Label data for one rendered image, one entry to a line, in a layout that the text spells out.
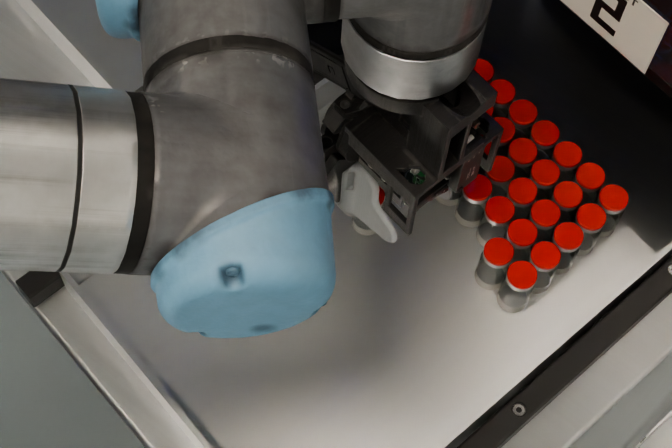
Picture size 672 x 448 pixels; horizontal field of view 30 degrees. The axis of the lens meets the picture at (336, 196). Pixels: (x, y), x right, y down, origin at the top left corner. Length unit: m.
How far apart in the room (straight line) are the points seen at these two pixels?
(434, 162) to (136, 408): 0.29
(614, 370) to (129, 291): 0.34
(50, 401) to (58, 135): 1.35
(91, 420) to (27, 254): 1.31
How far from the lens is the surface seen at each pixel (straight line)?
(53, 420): 1.81
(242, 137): 0.50
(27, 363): 1.84
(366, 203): 0.81
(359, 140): 0.73
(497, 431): 0.85
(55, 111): 0.49
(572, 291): 0.91
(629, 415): 1.27
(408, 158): 0.72
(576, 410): 0.88
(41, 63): 1.00
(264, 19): 0.54
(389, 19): 0.61
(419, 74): 0.64
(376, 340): 0.88
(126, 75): 0.98
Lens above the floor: 1.70
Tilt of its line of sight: 64 degrees down
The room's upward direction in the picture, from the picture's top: 4 degrees clockwise
